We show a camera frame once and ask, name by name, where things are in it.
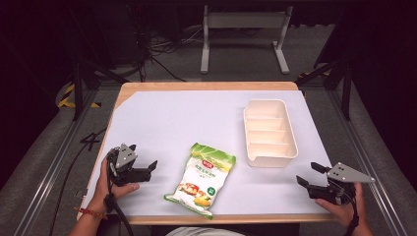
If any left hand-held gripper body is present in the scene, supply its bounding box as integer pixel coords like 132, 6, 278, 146
105, 143, 152, 188

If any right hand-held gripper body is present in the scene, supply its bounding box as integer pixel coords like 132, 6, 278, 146
308, 161, 377, 207

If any green and white snack bag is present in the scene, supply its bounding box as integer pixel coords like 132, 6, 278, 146
163, 142, 237, 220

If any white divided plastic bin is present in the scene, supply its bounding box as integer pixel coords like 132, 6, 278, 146
243, 98, 300, 169

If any person's left hand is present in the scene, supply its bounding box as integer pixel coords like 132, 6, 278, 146
82, 157, 141, 216

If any person's right hand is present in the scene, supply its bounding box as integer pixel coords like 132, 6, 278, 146
315, 182, 367, 228

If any white table mat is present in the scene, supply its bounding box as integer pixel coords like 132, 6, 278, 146
83, 89, 334, 217

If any black metal stand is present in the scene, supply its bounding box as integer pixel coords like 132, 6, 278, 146
68, 9, 130, 122
296, 48, 354, 122

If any yellow and black floor tape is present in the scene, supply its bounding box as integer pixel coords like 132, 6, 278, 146
57, 83, 101, 109

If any person's grey clothing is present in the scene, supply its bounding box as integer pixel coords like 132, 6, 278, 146
165, 226, 247, 236

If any white metal stand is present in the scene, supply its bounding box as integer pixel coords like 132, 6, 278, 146
200, 4, 294, 75

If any aluminium rail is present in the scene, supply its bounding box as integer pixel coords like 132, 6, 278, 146
327, 88, 408, 236
13, 88, 100, 236

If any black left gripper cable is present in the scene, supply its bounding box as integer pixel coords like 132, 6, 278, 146
103, 153, 136, 236

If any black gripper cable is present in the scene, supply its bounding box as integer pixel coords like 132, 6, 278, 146
103, 153, 136, 236
346, 192, 362, 236

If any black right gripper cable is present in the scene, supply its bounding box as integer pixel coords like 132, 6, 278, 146
346, 192, 362, 236

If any red bracelet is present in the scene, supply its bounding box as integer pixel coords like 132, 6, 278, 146
74, 206, 109, 221

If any black floor cable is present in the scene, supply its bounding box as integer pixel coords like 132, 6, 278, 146
48, 128, 108, 236

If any bundle of black cables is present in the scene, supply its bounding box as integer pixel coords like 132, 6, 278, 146
126, 4, 205, 83

